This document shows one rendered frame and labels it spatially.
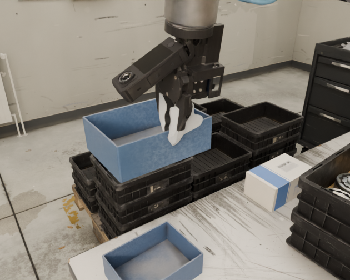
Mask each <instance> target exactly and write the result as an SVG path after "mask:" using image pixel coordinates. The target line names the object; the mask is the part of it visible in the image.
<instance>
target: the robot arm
mask: <svg viewBox="0 0 350 280"><path fill-rule="evenodd" d="M238 1H241V2H246V3H253V4H256V5H268V4H272V3H274V2H275V1H276V0H238ZM218 5H219V0H165V4H164V17H165V24H164V30H165V32H166V33H168V34H170V35H172V36H174V37H175V39H173V38H171V37H168V38H167V39H165V40H164V41H163V42H161V43H160V44H159V45H157V46H156V47H154V48H153V49H152V50H151V51H149V52H148V53H147V54H145V55H144V56H143V57H141V58H140V59H139V60H137V61H136V62H134V63H133V64H132V65H130V66H129V67H128V68H126V69H125V70H124V71H123V72H121V73H120V74H119V75H117V76H116V77H114V78H113V79H112V84H113V86H114V88H115V89H116V90H117V92H118V93H119V94H120V95H121V96H122V97H123V98H124V100H125V101H127V102H129V103H132V102H133V101H135V100H136V99H137V98H138V97H140V96H141V95H142V94H144V93H145V92H146V91H148V90H149V89H150V88H152V87H153V86H154V85H155V94H156V102H157V111H158V112H159V119H160V123H161V126H162V130H163V131H167V130H169V134H168V137H167V138H168V140H169V141H170V143H171V145H172V146H174V145H176V144H177V143H178V142H179V141H180V140H181V138H182V136H183V135H184V134H185V133H187V132H189V131H191V130H193V129H195V128H197V127H199V126H200V125H201V123H202V121H203V117H202V116H201V115H198V114H194V104H193V103H192V99H196V100H198V99H202V98H206V97H207V96H208V98H209V99H210V98H214V97H218V96H220V93H221V88H222V81H223V75H224V69H225V66H223V65H222V64H220V63H219V54H220V50H221V43H222V36H223V30H224V25H223V24H221V23H216V20H217V13H218ZM213 66H214V68H213ZM216 66H217V67H216ZM217 76H220V80H219V87H218V90H215V91H212V89H214V88H215V83H213V78H214V77H217Z"/></svg>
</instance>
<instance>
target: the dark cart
mask: <svg viewBox="0 0 350 280"><path fill-rule="evenodd" d="M345 42H350V36H349V37H344V38H339V39H334V40H330V41H325V42H320V43H316V46H315V49H314V55H313V60H312V65H311V71H310V74H309V80H308V85H307V90H306V96H305V99H304V105H303V109H302V116H303V117H304V118H303V121H302V122H301V123H300V125H301V127H300V128H299V132H300V137H299V138H297V142H298V144H300V145H302V146H303V148H302V150H301V153H303V152H305V151H308V150H310V149H312V148H314V147H316V146H319V145H321V144H323V143H326V142H328V141H330V140H332V139H334V138H337V137H339V136H341V135H343V134H345V133H347V132H350V50H348V49H343V47H342V46H341V44H342V43H345ZM345 45H347V44H345Z"/></svg>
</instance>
